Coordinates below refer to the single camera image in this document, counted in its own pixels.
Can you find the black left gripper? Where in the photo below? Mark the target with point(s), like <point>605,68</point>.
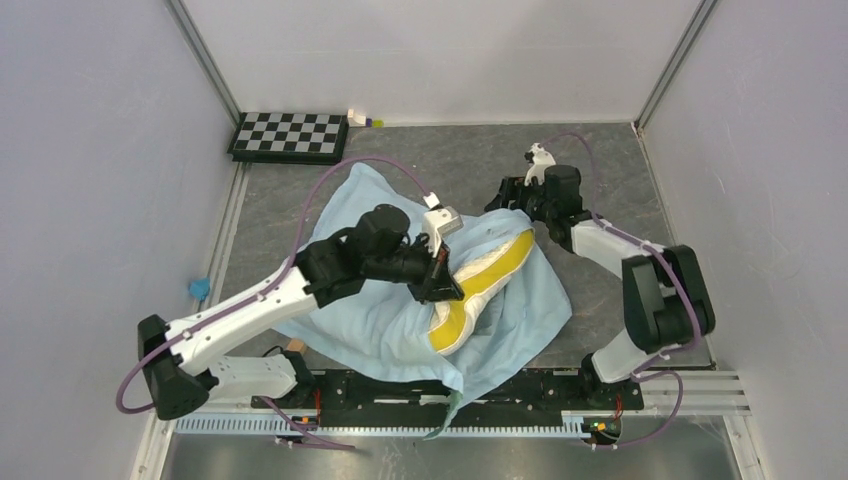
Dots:
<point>437,281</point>

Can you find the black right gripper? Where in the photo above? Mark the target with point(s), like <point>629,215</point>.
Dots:
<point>513,188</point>

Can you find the cream and yellow pillow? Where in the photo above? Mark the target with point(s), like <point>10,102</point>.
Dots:
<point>484,285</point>

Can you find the light blue pillowcase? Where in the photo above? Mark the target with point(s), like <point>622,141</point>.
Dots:
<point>384,334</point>

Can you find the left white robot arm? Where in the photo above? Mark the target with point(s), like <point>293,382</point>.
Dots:
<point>184,362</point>

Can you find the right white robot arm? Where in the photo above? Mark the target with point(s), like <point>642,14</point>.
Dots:
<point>666,304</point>

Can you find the small wooden cube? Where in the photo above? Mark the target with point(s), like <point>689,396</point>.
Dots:
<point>297,345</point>

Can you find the small white purple toy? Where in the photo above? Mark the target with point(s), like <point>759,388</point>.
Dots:
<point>357,118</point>

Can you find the black white checkerboard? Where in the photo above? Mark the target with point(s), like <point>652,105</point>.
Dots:
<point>289,138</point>

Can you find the blue plastic clip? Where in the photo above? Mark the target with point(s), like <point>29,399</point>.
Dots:
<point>199,289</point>

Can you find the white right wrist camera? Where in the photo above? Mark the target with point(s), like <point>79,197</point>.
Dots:
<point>539,160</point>

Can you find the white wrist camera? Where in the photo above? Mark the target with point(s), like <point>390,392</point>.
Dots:
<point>438,222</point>
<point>539,160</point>

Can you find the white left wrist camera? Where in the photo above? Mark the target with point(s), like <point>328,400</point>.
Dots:
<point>438,222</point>

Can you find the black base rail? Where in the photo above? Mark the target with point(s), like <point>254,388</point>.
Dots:
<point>530,398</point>

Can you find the aluminium frame rails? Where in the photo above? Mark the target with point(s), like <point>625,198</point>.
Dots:
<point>705,393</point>

